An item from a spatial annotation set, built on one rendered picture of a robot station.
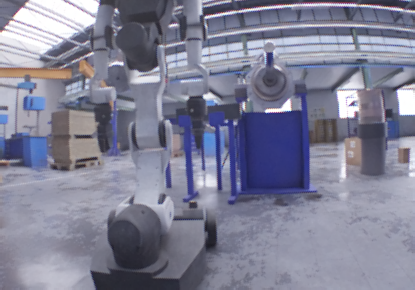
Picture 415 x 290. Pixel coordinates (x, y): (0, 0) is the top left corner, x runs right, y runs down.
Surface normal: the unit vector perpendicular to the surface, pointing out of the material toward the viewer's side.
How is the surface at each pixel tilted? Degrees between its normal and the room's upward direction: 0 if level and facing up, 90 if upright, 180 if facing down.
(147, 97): 100
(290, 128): 90
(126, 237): 70
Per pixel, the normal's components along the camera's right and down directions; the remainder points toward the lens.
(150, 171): 0.00, -0.52
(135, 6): 0.04, 0.24
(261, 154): -0.29, 0.00
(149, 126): 0.03, -0.09
